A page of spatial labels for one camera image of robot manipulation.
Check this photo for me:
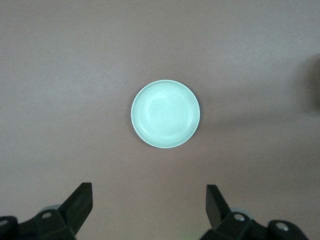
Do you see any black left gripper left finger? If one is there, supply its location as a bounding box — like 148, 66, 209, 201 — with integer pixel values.
0, 182, 94, 240

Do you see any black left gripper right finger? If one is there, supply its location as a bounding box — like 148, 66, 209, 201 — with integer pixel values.
201, 184, 307, 240

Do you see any pale green round plate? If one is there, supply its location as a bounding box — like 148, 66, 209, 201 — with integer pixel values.
130, 79, 201, 150

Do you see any brown table mat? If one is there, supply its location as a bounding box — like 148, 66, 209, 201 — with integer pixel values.
0, 0, 320, 240

